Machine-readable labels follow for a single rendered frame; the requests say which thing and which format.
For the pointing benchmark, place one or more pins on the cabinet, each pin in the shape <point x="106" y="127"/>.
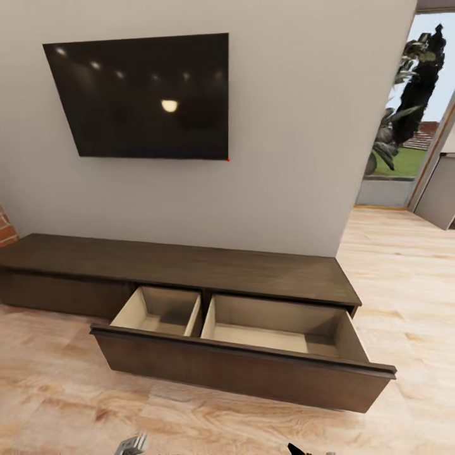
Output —
<point x="270" y="324"/>

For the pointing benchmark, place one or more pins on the fixed window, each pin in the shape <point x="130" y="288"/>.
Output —
<point x="419" y="105"/>

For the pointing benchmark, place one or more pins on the wall mounted tv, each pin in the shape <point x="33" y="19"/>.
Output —
<point x="152" y="97"/>

